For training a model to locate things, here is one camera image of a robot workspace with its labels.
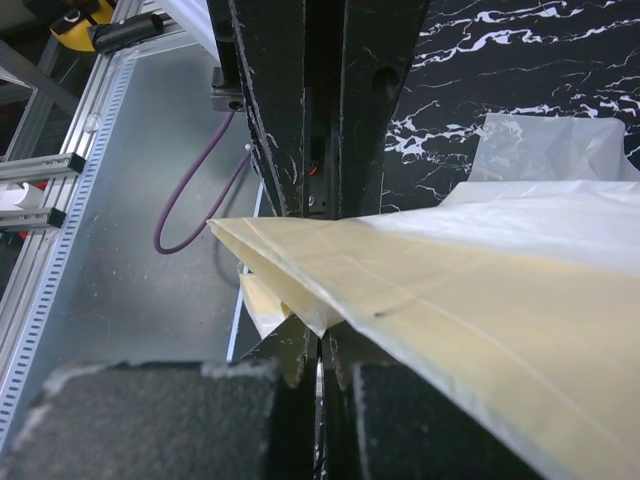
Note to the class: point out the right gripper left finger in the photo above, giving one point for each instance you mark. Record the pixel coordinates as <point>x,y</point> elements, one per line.
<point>251,419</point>

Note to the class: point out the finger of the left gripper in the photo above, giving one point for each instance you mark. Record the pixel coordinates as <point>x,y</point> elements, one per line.
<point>261,49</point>
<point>378,44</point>

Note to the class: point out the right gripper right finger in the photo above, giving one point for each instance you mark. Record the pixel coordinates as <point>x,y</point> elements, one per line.
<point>383,421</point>

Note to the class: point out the cream translucent trash bag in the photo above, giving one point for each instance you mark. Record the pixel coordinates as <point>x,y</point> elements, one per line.
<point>517,296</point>

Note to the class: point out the yellow black object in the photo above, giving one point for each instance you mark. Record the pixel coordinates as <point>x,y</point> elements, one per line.
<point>72,21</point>

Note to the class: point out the perforated cable duct strip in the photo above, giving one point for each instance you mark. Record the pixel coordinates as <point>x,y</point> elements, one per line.
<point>35,281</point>

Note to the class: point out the aluminium frame rail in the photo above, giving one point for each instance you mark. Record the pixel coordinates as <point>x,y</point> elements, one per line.
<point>22,172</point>

